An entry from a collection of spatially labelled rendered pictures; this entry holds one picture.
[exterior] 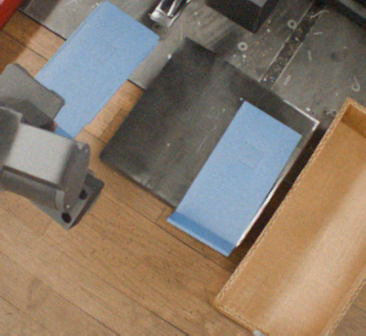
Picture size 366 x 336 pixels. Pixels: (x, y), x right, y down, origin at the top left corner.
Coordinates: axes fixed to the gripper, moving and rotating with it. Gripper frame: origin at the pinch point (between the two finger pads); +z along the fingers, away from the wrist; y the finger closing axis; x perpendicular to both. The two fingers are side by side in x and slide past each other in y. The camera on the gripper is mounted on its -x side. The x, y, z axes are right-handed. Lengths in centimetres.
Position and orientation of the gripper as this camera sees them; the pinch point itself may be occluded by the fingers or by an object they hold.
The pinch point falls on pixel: (38, 118)
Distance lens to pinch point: 103.6
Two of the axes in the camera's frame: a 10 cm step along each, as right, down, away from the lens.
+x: -8.0, -5.9, 0.9
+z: 2.0, -1.3, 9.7
